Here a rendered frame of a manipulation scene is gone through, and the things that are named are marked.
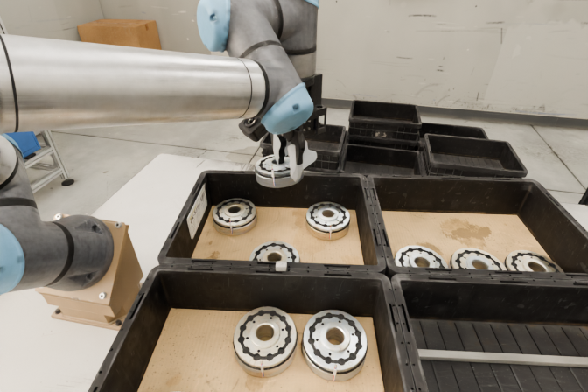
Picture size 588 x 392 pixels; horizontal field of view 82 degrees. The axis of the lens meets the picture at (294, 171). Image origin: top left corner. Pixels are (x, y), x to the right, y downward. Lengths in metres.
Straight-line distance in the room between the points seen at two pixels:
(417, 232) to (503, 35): 2.90
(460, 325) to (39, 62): 0.69
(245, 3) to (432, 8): 2.98
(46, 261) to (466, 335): 0.71
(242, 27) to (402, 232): 0.57
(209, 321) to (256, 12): 0.51
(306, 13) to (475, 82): 3.16
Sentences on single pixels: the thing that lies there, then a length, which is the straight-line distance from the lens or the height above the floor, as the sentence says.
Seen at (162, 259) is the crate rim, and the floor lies 0.93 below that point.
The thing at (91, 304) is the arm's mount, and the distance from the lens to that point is 0.85.
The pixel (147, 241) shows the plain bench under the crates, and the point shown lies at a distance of 1.04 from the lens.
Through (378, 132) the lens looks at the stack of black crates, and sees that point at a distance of 1.98.
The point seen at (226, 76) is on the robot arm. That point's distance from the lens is 0.39.
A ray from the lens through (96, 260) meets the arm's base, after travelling 0.77.
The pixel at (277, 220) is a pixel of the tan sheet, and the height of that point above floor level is 0.83.
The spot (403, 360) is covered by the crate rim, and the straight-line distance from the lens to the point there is 0.52.
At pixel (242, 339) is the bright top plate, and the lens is 0.61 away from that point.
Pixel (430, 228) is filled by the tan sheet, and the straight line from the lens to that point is 0.87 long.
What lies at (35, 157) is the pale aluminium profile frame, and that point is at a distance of 2.67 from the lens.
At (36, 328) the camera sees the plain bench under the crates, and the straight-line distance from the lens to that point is 0.97.
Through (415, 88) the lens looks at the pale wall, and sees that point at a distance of 3.59.
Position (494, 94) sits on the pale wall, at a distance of 3.74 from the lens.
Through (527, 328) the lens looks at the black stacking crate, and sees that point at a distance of 0.76.
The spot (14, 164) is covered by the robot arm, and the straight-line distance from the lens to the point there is 0.69.
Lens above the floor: 1.38
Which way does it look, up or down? 33 degrees down
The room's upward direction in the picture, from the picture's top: straight up
